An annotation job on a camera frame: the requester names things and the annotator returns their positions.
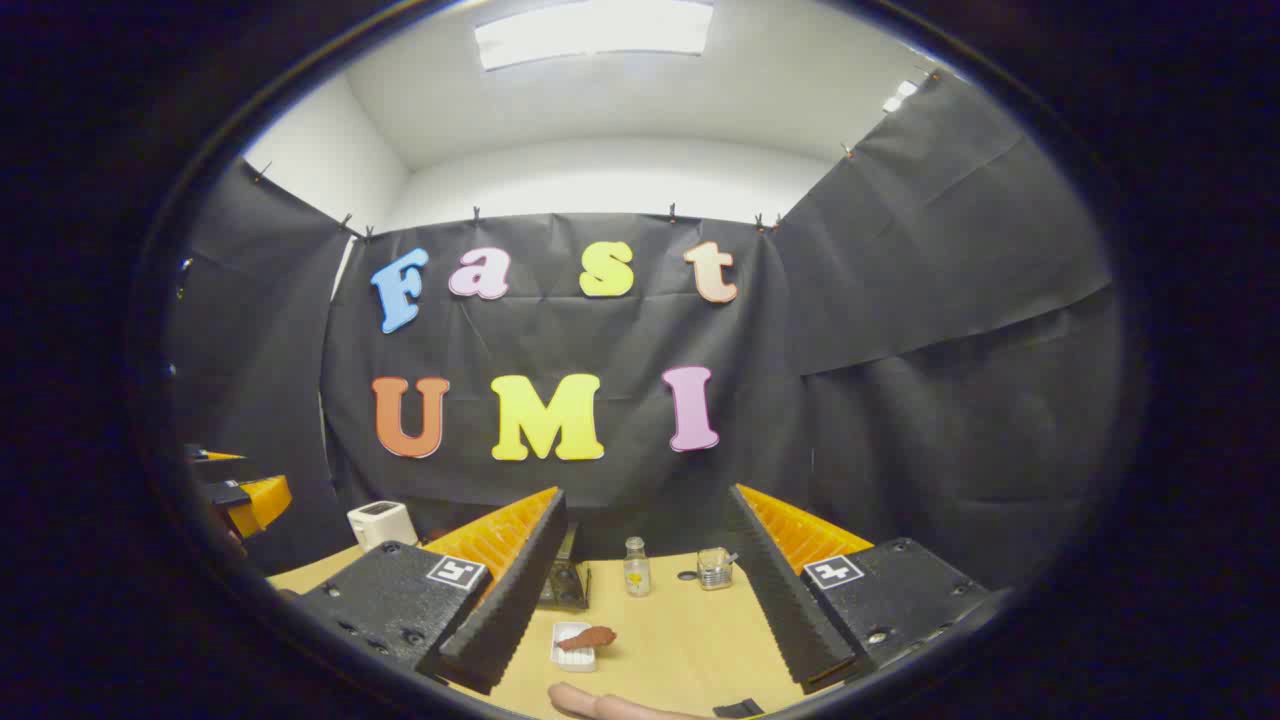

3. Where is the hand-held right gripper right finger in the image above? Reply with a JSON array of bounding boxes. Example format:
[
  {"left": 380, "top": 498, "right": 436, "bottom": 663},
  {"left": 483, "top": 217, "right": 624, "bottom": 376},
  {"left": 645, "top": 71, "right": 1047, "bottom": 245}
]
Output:
[{"left": 727, "top": 484, "right": 991, "bottom": 693}]

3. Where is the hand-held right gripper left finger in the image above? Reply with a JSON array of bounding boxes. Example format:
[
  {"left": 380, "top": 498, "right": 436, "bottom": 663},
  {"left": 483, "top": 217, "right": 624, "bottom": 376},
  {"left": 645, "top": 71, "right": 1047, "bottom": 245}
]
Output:
[{"left": 298, "top": 487, "right": 568, "bottom": 695}]

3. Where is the black electric oven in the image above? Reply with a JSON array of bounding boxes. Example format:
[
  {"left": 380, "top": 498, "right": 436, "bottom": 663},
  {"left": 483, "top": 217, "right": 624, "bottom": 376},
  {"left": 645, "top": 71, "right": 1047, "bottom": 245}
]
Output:
[{"left": 537, "top": 520, "right": 591, "bottom": 611}]

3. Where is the small white rectangular dish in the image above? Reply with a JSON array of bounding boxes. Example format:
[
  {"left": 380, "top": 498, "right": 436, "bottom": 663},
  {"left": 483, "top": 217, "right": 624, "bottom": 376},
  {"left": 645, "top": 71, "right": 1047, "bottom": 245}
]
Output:
[{"left": 550, "top": 621, "right": 599, "bottom": 673}]

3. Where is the white toaster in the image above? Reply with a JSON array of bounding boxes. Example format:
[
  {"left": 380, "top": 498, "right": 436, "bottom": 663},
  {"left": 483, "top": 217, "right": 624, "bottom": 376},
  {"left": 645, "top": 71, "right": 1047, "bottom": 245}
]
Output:
[{"left": 346, "top": 500, "right": 419, "bottom": 553}]

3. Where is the row of small black clips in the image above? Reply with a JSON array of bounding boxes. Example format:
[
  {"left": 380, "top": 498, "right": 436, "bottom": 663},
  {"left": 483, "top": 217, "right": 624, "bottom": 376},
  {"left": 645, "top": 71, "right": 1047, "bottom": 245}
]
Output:
[{"left": 250, "top": 65, "right": 946, "bottom": 241}]

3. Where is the ceiling light panel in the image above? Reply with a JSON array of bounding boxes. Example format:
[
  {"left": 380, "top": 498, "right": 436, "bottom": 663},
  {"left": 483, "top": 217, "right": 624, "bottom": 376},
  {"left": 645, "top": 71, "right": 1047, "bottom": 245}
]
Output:
[{"left": 473, "top": 0, "right": 716, "bottom": 71}]

